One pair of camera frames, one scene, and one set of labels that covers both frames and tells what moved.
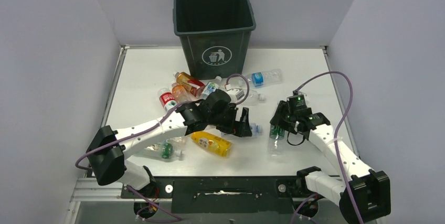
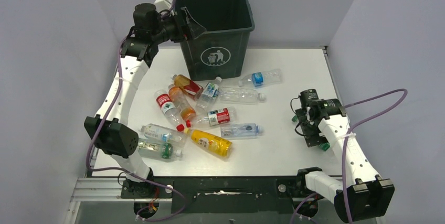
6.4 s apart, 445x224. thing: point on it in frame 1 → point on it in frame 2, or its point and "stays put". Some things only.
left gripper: (240, 128) → (193, 30)
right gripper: (278, 120) → (311, 137)
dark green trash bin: (214, 25) stays put
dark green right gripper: (221, 194) stays put
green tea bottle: (159, 151) stays put
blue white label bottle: (210, 87) stays put
